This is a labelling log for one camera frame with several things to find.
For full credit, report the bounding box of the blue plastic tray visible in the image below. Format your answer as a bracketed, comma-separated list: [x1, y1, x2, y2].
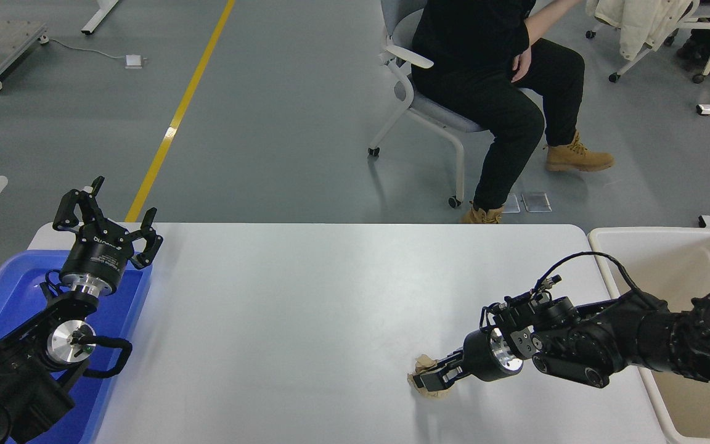
[0, 250, 153, 444]

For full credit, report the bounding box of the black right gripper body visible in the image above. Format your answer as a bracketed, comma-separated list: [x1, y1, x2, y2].
[460, 328, 508, 384]

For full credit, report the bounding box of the yellow floor tape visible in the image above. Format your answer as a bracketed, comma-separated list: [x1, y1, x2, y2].
[124, 0, 237, 223]

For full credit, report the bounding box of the person's left hand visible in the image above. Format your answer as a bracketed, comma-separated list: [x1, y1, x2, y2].
[511, 51, 536, 84]

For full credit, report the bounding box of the beige jacket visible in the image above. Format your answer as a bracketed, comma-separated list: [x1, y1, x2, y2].
[586, 0, 698, 60]

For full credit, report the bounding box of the gray office chair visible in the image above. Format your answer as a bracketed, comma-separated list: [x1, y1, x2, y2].
[367, 0, 485, 208]

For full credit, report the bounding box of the gray wheeled platform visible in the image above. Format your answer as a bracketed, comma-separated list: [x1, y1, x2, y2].
[0, 18, 49, 93]

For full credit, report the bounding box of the tan paper ball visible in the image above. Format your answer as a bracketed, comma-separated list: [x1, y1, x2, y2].
[407, 353, 454, 398]

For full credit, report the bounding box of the white floor cable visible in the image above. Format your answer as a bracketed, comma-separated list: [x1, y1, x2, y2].
[41, 37, 128, 62]

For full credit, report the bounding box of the large pale plastic bin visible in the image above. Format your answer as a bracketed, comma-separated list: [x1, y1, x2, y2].
[587, 227, 710, 444]

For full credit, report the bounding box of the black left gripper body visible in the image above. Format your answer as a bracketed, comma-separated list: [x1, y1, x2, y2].
[59, 223, 133, 289]

